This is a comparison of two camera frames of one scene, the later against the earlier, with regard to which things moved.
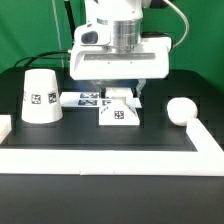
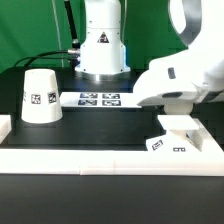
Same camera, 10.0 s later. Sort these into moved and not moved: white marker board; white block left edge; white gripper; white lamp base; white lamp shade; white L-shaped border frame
Moved: white lamp base; white gripper
Not moved: white lamp shade; white L-shaped border frame; white marker board; white block left edge
